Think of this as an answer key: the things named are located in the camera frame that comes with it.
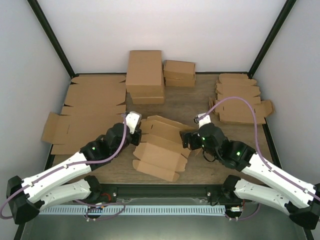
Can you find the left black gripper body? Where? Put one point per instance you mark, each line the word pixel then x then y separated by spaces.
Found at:
pixel 136 141

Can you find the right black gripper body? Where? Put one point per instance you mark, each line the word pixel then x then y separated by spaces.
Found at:
pixel 194 145

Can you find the small cardboard box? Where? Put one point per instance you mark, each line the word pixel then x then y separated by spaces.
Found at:
pixel 177 82
pixel 160 152
pixel 181 70

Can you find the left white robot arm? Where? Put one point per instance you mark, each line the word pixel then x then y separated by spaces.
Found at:
pixel 28 196

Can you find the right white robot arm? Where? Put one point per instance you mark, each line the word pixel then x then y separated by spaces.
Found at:
pixel 298 199

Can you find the large folded cardboard box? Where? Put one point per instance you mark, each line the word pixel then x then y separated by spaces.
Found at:
pixel 144 76

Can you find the small folded cardboard box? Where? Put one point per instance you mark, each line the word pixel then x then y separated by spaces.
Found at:
pixel 181 70

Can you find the stack of flat cardboard blanks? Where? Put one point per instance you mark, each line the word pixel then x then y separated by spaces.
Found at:
pixel 245 99

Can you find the large flat cardboard sheet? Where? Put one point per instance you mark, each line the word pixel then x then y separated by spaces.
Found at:
pixel 93 104

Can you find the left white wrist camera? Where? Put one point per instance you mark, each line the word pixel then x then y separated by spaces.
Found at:
pixel 133 120

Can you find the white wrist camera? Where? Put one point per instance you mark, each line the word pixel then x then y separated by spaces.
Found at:
pixel 202 119
pixel 133 120

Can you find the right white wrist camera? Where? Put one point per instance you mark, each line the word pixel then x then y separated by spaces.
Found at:
pixel 202 119

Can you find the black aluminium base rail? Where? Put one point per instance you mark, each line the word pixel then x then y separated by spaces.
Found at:
pixel 221 193

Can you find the light blue cable duct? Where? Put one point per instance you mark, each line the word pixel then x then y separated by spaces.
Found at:
pixel 139 210

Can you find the left black frame post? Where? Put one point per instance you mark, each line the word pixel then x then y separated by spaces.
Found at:
pixel 42 19

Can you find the black frame post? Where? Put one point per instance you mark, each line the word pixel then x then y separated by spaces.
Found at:
pixel 42 19
pixel 276 27

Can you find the right black frame post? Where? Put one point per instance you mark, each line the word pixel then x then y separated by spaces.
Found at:
pixel 276 27

